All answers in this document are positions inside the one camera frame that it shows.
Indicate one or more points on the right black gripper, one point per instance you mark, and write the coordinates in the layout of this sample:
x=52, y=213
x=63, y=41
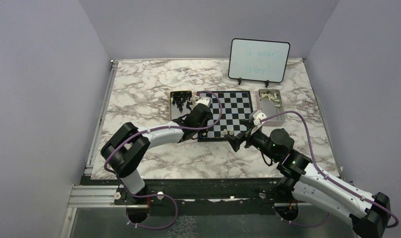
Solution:
x=235, y=141

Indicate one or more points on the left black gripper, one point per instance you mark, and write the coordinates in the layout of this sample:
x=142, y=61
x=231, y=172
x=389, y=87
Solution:
x=203, y=131

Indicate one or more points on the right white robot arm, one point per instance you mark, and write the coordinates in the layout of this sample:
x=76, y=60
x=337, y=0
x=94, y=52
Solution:
x=305, y=181

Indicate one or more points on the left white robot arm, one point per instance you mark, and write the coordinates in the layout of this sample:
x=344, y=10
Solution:
x=124, y=151

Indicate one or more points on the black chess pieces pile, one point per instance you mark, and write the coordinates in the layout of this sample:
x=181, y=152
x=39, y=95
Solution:
x=182, y=100

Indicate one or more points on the white chess pieces pile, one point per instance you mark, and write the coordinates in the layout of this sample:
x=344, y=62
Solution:
x=270, y=98

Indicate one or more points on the yellow tin tray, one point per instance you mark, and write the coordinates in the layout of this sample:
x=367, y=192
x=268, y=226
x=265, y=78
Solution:
x=174, y=112

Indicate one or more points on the black white chessboard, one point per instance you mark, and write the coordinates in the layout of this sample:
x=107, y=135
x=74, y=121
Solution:
x=235, y=105

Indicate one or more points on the lilac tin tray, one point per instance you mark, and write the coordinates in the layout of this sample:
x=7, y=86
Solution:
x=269, y=109

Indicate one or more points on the small whiteboard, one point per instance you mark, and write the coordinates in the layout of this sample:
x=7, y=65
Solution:
x=258, y=60

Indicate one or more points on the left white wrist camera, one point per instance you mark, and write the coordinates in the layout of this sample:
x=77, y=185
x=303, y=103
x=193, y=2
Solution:
x=206, y=101

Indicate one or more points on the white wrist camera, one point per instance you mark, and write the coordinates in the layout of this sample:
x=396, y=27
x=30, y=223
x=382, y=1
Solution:
x=256, y=117
x=206, y=101

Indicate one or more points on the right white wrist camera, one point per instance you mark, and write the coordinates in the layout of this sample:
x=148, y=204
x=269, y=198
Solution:
x=256, y=117

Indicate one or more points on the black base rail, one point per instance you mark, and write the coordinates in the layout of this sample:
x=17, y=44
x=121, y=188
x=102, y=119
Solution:
x=193, y=197

